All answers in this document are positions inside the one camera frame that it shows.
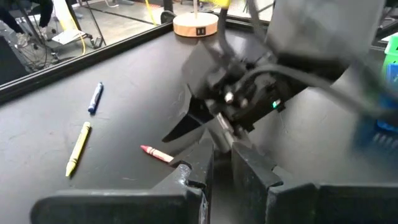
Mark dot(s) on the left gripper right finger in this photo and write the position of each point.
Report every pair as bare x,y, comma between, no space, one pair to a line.
311,205

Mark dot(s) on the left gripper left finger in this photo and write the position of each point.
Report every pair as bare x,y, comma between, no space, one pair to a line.
124,208

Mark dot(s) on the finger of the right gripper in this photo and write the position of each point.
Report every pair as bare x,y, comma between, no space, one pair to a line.
189,124
222,133

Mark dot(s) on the red crayon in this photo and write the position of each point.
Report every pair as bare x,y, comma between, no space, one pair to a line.
157,153

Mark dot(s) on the yellow crayon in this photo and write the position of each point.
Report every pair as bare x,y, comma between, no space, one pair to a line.
77,149

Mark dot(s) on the white shade wooden table lamp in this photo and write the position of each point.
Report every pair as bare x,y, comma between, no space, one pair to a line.
196,25

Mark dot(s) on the blue crayon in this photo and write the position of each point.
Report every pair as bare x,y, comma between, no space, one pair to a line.
95,98

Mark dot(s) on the blue plastic bin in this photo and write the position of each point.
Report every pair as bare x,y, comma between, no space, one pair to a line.
388,93

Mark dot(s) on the white flat floor plate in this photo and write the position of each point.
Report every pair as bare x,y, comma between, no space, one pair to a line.
68,36

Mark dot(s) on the green plastic bin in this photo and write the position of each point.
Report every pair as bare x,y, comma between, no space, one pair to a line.
392,53

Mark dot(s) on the person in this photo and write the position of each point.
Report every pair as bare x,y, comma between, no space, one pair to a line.
46,12

